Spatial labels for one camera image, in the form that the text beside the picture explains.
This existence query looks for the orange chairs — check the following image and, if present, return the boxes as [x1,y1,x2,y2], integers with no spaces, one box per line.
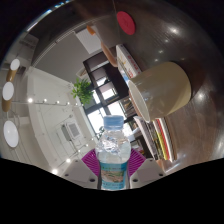
[85,24,118,68]

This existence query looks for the round white ceiling lamps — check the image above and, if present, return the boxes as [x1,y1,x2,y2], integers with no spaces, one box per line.
[1,58,22,149]

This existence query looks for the ceiling air conditioner unit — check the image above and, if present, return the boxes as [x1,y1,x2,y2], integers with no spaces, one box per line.
[60,120,83,141]

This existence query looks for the cream ceramic cup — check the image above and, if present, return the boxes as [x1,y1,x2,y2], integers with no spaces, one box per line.
[128,61,192,124]

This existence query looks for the track spot lights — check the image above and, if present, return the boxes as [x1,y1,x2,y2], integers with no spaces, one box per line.
[27,97,93,175]

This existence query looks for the clear water bottle blue cap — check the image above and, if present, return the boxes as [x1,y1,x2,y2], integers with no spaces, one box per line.
[95,115,132,191]

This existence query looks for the wide green potted plant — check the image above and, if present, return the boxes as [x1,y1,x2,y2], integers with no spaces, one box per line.
[70,78,95,106]

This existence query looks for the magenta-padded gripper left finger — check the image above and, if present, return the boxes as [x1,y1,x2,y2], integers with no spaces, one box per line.
[63,148,102,190]

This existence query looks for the low dark shelf unit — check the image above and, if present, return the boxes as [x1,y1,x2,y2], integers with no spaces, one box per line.
[82,51,151,158]

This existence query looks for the flat round red coaster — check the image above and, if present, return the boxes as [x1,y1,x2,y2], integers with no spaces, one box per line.
[116,10,137,36]

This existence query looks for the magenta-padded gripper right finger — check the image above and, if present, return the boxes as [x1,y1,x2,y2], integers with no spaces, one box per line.
[126,148,166,188]

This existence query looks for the flat book with blue cover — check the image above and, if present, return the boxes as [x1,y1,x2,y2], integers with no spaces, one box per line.
[115,43,143,84]

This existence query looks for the white wall radiator panel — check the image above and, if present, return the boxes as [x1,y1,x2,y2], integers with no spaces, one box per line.
[75,28,101,54]

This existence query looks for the small green potted plant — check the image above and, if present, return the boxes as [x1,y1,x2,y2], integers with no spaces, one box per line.
[96,125,106,140]

